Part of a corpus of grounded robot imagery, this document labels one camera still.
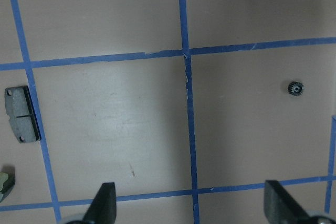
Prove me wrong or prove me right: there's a grey brake pad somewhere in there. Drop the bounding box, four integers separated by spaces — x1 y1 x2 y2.
4 86 41 143

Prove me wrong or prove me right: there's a curved olive brake shoe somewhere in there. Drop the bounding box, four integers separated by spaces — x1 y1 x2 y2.
1 165 16 202

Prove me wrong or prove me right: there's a black bearing gear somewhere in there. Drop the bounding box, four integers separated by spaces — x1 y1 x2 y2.
287 81 305 96

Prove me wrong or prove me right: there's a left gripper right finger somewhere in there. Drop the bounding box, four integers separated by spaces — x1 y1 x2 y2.
264 180 310 224

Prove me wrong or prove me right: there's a brown paper table cover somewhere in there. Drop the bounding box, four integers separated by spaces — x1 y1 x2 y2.
1 0 335 223

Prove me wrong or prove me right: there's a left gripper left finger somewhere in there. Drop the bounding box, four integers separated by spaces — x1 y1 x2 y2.
81 182 117 224

